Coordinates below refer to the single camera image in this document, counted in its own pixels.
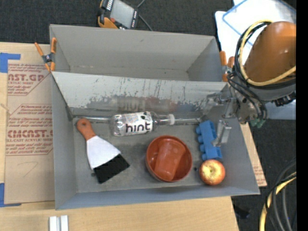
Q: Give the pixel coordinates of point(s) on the blue toy building block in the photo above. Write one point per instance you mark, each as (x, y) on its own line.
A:
(208, 141)

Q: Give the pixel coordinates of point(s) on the brown cardboard board, red print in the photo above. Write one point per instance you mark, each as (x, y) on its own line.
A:
(29, 174)

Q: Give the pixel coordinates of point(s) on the orange plastic cup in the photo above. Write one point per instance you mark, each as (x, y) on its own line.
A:
(168, 159)

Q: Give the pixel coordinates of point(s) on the clear plastic bottle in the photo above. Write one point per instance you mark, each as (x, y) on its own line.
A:
(134, 125)

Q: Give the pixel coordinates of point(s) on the red and yellow apple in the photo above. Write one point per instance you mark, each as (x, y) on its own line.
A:
(212, 172)

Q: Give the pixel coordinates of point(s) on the orange bowl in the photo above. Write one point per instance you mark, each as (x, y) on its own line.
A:
(185, 162)

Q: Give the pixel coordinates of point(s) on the grey metal bin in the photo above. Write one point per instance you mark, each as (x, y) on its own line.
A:
(134, 52)

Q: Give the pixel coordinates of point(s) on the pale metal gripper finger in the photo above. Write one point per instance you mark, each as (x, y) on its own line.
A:
(222, 132)
(220, 98)

